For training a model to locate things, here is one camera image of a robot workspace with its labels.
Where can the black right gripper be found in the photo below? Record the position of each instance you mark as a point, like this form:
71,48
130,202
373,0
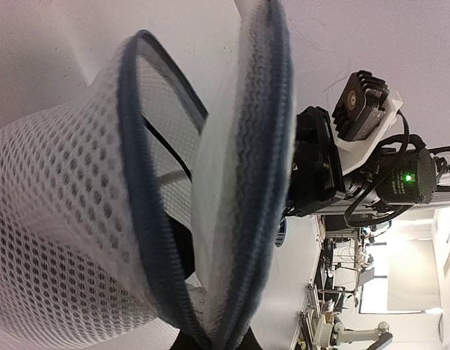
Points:
399,174

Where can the white mesh laundry bag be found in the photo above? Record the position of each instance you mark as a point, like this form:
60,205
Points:
134,203

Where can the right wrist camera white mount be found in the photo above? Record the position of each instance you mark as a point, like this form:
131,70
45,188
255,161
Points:
365,111

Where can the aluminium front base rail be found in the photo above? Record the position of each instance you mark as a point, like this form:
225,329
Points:
311,313

